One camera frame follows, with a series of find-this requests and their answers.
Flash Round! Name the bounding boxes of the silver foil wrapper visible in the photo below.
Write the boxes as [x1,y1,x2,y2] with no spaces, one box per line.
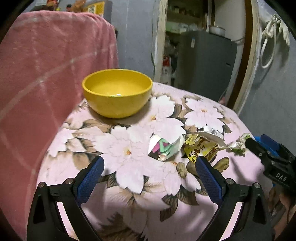
[203,125,224,139]

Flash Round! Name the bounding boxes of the small brown nut shell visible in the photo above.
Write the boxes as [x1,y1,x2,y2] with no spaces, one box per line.
[213,157,230,173]

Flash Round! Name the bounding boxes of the yellow paper carton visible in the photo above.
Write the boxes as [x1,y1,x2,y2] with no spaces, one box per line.
[183,134,219,163]

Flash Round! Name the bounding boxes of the brown peel scrap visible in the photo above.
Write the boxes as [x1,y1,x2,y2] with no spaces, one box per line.
[176,162,188,179]

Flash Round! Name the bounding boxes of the grey refrigerator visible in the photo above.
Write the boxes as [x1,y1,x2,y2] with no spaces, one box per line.
[174,30,237,102]

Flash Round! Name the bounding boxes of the pink floral table cloth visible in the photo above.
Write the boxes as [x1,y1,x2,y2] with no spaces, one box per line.
[36,82,273,241]

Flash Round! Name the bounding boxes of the red white sack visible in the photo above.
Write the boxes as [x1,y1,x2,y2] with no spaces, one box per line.
[161,55,172,85]

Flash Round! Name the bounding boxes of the cream rubber gloves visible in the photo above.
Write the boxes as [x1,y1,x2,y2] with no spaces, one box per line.
[262,15,290,47]

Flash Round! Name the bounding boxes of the metal pot on refrigerator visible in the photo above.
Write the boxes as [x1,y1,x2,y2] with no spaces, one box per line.
[209,25,226,37]

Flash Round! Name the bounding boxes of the yellow bowl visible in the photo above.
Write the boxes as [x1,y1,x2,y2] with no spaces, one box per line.
[82,69,153,119]

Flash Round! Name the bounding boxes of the pink checked towel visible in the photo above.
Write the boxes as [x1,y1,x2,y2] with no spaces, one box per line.
[1,11,118,240]

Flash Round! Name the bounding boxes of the large oil jug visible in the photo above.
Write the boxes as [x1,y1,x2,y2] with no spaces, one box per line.
[83,1,113,19]

